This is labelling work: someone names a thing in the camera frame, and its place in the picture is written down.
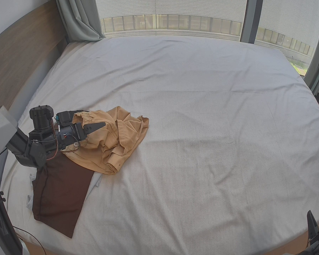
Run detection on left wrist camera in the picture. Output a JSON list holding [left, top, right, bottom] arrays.
[[55, 111, 75, 128]]

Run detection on tan shorts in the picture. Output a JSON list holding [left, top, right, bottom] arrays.
[[62, 106, 150, 175]]

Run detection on brown shorts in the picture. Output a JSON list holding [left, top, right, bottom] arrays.
[[32, 150, 94, 239]]

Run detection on bed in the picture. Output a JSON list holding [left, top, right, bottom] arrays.
[[0, 0, 319, 255]]

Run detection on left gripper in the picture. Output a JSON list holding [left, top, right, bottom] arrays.
[[59, 122, 106, 146]]

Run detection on black cable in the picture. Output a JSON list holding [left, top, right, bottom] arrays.
[[12, 225, 46, 255]]

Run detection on grey-green curtain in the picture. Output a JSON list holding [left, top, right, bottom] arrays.
[[53, 0, 106, 41]]

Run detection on window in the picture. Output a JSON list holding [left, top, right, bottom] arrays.
[[92, 0, 319, 96]]

